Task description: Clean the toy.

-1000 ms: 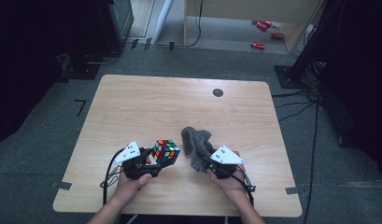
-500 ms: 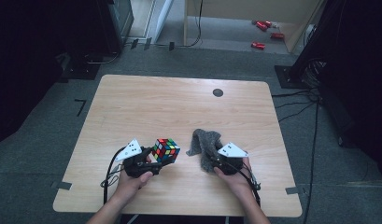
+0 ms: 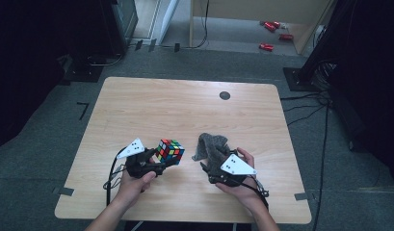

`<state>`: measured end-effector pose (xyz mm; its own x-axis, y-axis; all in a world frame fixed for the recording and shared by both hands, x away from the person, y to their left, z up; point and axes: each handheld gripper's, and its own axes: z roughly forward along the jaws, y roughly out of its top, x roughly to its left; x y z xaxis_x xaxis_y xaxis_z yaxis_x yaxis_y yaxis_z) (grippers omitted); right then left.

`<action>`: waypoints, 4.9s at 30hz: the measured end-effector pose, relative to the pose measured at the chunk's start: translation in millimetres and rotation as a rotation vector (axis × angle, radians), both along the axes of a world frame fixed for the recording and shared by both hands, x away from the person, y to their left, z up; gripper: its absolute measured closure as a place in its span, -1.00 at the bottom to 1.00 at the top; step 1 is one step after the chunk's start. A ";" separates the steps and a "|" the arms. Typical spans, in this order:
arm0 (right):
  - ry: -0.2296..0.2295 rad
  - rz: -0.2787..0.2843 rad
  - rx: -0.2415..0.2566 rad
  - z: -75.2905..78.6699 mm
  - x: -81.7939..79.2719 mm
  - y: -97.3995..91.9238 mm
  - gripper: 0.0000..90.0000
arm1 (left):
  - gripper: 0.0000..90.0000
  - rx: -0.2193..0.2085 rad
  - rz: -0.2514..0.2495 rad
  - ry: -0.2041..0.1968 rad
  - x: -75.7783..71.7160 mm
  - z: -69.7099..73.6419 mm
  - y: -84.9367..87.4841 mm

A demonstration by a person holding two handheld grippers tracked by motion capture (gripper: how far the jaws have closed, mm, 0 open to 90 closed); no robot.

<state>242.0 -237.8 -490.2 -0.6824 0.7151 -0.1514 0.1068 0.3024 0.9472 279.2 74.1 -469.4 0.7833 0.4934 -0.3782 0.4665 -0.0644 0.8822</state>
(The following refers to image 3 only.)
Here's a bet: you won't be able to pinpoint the person's left hand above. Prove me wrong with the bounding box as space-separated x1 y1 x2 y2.
115 171 157 208

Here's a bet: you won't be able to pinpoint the black floor cables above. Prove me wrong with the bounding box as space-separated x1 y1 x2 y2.
279 90 332 231

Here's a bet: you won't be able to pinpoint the right hand-held gripper cable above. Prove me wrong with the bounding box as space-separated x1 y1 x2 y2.
248 175 271 210

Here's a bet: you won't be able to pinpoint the grey fuzzy cloth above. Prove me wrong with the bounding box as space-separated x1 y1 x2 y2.
191 132 233 177

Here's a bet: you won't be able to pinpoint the hanging black cable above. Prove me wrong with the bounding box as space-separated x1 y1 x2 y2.
184 0 211 50

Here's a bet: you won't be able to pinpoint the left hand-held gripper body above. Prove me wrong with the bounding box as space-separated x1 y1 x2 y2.
116 138 164 179

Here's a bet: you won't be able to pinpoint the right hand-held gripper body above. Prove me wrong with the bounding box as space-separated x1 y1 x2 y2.
207 153 259 189

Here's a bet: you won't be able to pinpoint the white metal rail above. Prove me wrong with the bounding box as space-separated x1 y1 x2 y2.
158 0 180 43

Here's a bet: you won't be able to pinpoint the multicoloured puzzle cube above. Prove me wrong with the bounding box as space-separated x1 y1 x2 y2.
154 138 186 167

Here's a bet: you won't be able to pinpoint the black stand base plate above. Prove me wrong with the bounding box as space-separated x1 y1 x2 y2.
59 53 105 85

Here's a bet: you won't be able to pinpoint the light wooden furniture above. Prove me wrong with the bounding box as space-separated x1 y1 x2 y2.
189 0 334 56

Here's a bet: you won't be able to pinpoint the person's right hand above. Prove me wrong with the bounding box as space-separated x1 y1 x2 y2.
215 147 269 214

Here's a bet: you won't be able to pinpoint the black cabinet with glass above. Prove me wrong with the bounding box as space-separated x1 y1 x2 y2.
99 0 140 58

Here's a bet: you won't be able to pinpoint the person's dark clothing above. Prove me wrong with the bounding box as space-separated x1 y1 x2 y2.
123 220 254 231

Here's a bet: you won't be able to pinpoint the hand-held gripper cable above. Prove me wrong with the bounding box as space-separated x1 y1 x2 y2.
248 175 271 210
102 146 129 207

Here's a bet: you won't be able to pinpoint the black curtain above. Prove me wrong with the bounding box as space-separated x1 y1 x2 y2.
0 0 104 153
328 0 394 182

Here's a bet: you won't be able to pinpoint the coiled cable bundle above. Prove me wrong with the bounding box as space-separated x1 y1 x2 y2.
312 61 337 91

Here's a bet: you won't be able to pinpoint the black stand with base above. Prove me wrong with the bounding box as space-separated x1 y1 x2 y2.
282 0 342 92

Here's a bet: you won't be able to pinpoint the left hand-held gripper cable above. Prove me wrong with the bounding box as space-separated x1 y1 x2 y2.
102 146 129 207

